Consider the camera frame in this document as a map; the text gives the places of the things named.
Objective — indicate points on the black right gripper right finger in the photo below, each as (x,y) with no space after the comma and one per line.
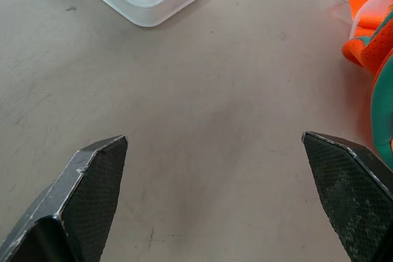
(350,194)

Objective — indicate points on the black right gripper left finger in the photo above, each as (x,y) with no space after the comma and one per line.
(83,200)

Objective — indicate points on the orange and teal bag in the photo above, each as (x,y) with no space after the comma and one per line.
(373,29)

